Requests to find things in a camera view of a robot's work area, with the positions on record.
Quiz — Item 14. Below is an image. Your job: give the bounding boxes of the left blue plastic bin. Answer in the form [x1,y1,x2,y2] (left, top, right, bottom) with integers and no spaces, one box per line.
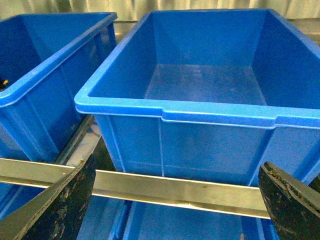
[0,12,117,162]

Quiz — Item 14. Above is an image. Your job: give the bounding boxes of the right blue plastic bin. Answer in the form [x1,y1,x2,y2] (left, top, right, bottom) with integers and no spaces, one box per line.
[74,9,320,186]

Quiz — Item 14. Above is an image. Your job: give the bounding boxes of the lower left blue bin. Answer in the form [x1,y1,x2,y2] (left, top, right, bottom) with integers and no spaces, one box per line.
[0,184,131,240]

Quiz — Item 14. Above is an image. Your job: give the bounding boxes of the blue plastic bin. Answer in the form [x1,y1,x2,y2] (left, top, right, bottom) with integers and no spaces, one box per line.
[74,9,320,186]
[0,12,117,162]

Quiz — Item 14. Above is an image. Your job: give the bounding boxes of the metal shelf front rail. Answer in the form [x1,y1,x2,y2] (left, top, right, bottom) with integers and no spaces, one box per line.
[0,158,269,219]

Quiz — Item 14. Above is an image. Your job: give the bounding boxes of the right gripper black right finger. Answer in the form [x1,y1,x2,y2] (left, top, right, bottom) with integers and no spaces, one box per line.
[258,161,320,240]

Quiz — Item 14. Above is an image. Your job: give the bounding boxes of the lower right blue bin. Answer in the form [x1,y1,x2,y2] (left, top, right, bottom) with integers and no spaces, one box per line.
[119,202,279,240]

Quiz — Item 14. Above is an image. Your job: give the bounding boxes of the metal centre divider rail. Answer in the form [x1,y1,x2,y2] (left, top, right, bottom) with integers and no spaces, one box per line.
[54,115,101,167]

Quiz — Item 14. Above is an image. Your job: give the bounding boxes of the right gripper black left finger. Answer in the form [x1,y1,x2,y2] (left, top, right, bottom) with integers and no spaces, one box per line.
[0,156,97,240]

